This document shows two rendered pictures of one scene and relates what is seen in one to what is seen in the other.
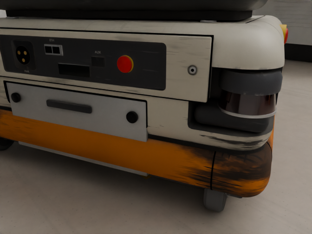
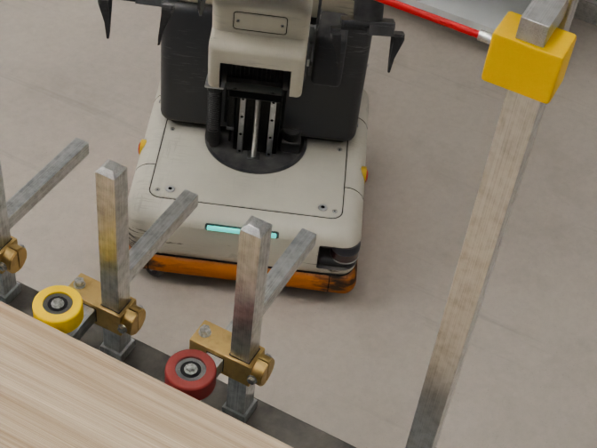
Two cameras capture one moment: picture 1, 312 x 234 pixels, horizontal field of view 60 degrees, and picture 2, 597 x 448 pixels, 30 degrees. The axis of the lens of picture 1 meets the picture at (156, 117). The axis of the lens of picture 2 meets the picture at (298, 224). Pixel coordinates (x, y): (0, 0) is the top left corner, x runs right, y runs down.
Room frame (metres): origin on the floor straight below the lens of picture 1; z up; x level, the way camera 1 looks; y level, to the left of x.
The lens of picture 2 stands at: (2.90, -0.81, 2.29)
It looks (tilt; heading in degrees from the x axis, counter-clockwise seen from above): 45 degrees down; 156
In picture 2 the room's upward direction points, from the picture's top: 7 degrees clockwise
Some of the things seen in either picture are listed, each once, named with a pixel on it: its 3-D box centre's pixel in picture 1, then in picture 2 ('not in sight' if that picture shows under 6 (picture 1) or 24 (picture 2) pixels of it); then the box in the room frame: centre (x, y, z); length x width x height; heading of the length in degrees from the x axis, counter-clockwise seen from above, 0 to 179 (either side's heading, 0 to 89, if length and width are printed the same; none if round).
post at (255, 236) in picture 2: not in sight; (246, 329); (1.85, -0.40, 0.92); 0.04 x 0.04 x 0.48; 43
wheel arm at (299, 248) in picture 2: not in sight; (250, 314); (1.75, -0.36, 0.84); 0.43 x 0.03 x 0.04; 133
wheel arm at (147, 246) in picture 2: not in sight; (127, 268); (1.57, -0.53, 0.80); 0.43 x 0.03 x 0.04; 133
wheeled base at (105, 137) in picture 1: (151, 65); (253, 171); (0.72, 0.01, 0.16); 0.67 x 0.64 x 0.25; 156
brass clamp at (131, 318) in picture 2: not in sight; (105, 306); (1.65, -0.59, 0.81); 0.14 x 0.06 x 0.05; 43
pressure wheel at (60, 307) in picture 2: not in sight; (59, 324); (1.71, -0.68, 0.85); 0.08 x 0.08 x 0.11
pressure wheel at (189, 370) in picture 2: not in sight; (189, 388); (1.89, -0.50, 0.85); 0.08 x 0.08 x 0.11
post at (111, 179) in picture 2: not in sight; (115, 272); (1.67, -0.57, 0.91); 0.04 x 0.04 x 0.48; 43
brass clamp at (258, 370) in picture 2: not in sight; (231, 356); (1.83, -0.42, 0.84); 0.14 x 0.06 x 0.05; 43
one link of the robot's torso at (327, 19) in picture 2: not in sight; (284, 61); (0.90, 0.00, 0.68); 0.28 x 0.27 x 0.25; 66
